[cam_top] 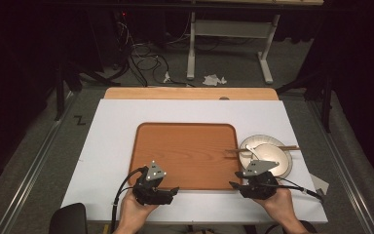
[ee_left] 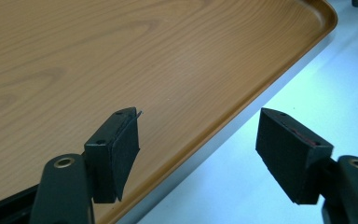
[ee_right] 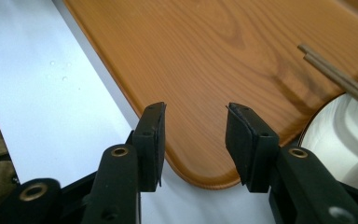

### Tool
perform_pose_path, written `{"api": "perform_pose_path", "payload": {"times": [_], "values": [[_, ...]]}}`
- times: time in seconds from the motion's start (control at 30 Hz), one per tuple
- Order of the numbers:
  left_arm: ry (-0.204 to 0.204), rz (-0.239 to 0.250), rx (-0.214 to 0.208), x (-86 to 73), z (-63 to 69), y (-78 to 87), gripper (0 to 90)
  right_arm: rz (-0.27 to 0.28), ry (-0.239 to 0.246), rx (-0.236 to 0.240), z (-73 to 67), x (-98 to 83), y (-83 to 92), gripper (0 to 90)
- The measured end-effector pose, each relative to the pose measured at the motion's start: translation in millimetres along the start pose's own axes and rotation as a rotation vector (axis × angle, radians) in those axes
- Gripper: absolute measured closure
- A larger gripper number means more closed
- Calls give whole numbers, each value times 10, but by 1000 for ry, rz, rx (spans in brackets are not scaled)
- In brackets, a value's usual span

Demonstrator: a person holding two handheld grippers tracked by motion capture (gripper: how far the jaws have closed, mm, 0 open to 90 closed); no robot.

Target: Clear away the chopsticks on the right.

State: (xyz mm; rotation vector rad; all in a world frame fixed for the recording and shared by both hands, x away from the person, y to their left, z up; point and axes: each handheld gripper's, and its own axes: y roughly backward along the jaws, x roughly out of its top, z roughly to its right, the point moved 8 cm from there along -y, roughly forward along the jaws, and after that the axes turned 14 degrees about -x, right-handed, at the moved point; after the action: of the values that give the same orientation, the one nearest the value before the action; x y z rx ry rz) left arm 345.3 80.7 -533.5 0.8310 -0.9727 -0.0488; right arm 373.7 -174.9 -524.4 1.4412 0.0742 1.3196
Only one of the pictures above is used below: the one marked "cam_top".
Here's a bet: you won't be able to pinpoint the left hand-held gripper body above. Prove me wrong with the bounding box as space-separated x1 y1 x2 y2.
131 160 176 207

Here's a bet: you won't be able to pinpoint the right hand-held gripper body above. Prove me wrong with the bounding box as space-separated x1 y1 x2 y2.
240 159 281 201

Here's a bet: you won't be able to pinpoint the person's left hand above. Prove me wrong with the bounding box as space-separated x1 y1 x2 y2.
119 188 160 234

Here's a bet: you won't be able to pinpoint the person's right hand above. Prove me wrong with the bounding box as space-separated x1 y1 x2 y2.
253 187 302 228

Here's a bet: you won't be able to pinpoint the white spoon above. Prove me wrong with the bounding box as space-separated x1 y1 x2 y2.
244 143 261 161

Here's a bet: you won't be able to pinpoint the large white plate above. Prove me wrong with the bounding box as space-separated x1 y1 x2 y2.
239 134 294 179

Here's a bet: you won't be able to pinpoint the brown wooden tray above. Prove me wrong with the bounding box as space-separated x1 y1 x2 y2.
128 122 243 191

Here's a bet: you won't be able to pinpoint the white bowl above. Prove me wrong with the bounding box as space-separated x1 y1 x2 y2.
252 142 290 178

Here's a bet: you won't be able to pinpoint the wooden chopsticks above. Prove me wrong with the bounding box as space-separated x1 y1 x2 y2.
225 144 302 154

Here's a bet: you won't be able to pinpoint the grey paper card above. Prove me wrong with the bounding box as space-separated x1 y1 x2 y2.
309 173 331 197

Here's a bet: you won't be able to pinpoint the white board table cover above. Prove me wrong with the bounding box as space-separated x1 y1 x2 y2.
60 98 329 225

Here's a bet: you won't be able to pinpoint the black chair back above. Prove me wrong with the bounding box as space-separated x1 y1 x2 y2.
48 202 89 234

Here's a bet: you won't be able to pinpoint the crumpled white paper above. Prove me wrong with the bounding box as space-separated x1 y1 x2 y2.
202 73 228 88

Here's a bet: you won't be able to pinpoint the black metal stand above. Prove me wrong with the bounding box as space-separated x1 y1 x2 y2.
275 69 335 134

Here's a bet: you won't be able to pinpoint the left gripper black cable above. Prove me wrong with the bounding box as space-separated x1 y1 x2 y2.
109 166 148 234

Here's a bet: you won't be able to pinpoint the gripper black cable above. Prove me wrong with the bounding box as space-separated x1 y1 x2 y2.
109 166 148 234
272 176 325 203

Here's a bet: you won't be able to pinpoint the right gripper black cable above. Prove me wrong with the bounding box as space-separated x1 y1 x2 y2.
272 176 325 203

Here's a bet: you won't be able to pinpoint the aluminium floor rail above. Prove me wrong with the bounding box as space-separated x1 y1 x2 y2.
0 91 80 234
306 99 374 234

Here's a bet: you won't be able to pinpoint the tangle of floor cables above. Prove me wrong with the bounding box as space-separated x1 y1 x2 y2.
116 13 197 88

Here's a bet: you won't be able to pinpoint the white metal desk frame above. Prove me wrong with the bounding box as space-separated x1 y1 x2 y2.
186 12 281 86

